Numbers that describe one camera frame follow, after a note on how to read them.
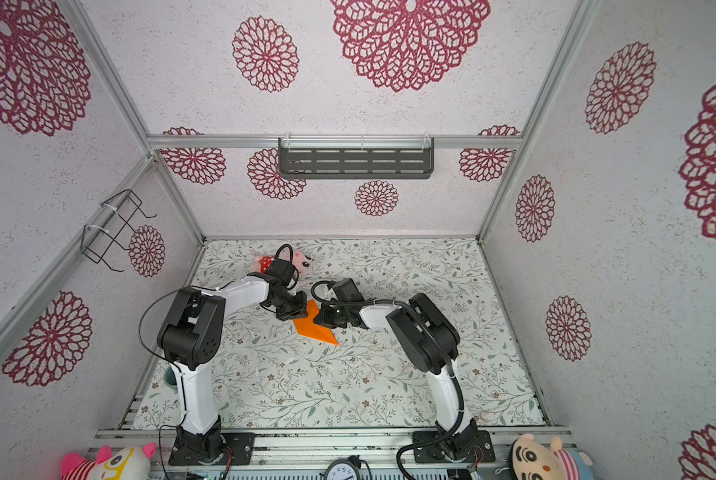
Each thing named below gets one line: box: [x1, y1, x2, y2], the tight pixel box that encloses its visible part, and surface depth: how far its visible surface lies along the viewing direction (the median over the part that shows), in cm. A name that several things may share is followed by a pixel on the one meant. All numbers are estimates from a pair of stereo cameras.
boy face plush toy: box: [509, 433, 594, 480], surface depth 67 cm
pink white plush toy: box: [60, 442, 157, 480], surface depth 67 cm
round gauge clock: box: [319, 459, 361, 480], surface depth 70 cm
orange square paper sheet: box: [293, 299, 339, 346], surface depth 97 cm
